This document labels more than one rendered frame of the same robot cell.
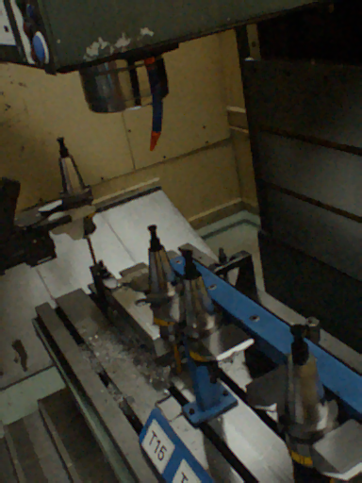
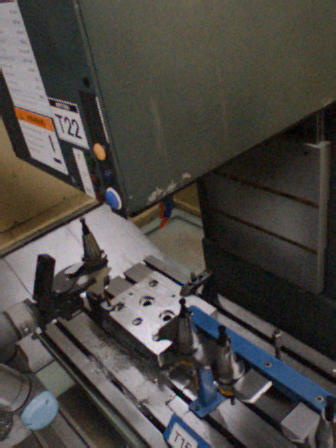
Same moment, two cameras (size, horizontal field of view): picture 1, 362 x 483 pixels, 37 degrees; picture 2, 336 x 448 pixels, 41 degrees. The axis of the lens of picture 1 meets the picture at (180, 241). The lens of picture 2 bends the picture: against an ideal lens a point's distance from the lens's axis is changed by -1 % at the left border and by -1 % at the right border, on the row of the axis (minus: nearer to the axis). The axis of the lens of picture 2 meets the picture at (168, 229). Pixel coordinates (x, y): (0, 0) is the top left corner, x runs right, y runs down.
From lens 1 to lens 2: 32 cm
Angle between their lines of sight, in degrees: 11
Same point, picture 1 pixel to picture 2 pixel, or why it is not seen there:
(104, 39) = (159, 188)
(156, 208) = (110, 217)
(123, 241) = not seen: hidden behind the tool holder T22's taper
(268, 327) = (280, 372)
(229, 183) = not seen: hidden behind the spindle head
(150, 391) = (158, 393)
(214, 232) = (154, 229)
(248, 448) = (245, 432)
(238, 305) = (252, 353)
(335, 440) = not seen: outside the picture
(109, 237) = (76, 246)
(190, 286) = (225, 350)
